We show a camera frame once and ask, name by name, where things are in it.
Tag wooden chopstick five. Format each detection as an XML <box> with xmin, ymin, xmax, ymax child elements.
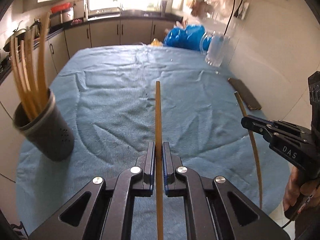
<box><xmin>155</xmin><ymin>81</ymin><xmax>164</xmax><ymax>240</ymax></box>

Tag wooden chopstick six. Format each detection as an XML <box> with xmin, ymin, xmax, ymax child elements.
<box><xmin>234</xmin><ymin>91</ymin><xmax>263</xmax><ymax>209</ymax></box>

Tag wooden chopstick seven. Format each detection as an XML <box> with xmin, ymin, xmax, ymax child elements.
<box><xmin>37</xmin><ymin>12</ymin><xmax>50</xmax><ymax>108</ymax></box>

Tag wooden chopstick eight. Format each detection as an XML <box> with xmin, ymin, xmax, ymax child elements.
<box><xmin>41</xmin><ymin>13</ymin><xmax>52</xmax><ymax>100</ymax></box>

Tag wooden chopstick four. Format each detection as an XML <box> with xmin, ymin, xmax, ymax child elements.
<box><xmin>30</xmin><ymin>24</ymin><xmax>46</xmax><ymax>108</ymax></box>

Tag wooden chopstick one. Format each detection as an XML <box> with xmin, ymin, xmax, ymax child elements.
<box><xmin>10</xmin><ymin>37</ymin><xmax>32</xmax><ymax>121</ymax></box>

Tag wooden chopstick three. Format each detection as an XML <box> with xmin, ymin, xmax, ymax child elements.
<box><xmin>20</xmin><ymin>40</ymin><xmax>40</xmax><ymax>118</ymax></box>

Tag wooden chopstick two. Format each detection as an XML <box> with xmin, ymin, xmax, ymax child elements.
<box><xmin>14</xmin><ymin>38</ymin><xmax>36</xmax><ymax>120</ymax></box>

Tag wooden chopstick ten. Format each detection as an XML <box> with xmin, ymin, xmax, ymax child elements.
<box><xmin>24</xmin><ymin>28</ymin><xmax>41</xmax><ymax>114</ymax></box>

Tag wooden chopstick nine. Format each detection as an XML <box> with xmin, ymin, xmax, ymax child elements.
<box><xmin>24</xmin><ymin>30</ymin><xmax>40</xmax><ymax>115</ymax></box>

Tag lower kitchen cabinets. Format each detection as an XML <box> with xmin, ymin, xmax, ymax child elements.
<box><xmin>1</xmin><ymin>17</ymin><xmax>177</xmax><ymax>181</ymax></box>

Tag person right hand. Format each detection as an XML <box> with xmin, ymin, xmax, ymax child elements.
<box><xmin>282</xmin><ymin>166</ymin><xmax>320</xmax><ymax>214</ymax></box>

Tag black smartphone gold case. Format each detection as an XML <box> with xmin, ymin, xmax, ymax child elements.
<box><xmin>228</xmin><ymin>77</ymin><xmax>261</xmax><ymax>111</ymax></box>

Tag blue towel table cover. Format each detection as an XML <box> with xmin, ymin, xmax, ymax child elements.
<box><xmin>16</xmin><ymin>46</ymin><xmax>289</xmax><ymax>232</ymax></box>

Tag clear glass mug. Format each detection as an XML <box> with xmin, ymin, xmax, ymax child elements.
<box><xmin>200</xmin><ymin>31</ymin><xmax>231</xmax><ymax>67</ymax></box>

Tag dark grey utensil holder cup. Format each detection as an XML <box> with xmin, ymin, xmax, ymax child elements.
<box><xmin>13</xmin><ymin>89</ymin><xmax>74</xmax><ymax>162</ymax></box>

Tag blue plastic bag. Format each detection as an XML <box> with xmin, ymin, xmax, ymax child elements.
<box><xmin>163</xmin><ymin>24</ymin><xmax>212</xmax><ymax>51</ymax></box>

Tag yellow plastic bag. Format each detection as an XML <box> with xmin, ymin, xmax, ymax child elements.
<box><xmin>150</xmin><ymin>38</ymin><xmax>163</xmax><ymax>47</ymax></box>

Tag rice cooker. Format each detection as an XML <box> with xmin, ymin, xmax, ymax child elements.
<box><xmin>50</xmin><ymin>7</ymin><xmax>74</xmax><ymax>27</ymax></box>

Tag black wok with lid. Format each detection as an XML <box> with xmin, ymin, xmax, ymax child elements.
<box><xmin>3</xmin><ymin>20</ymin><xmax>42</xmax><ymax>53</ymax></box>

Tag red plastic basin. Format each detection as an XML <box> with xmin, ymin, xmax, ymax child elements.
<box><xmin>50</xmin><ymin>2</ymin><xmax>72</xmax><ymax>14</ymax></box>

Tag black power cable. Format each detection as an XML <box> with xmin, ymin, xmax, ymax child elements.
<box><xmin>223</xmin><ymin>0</ymin><xmax>245</xmax><ymax>36</ymax></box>

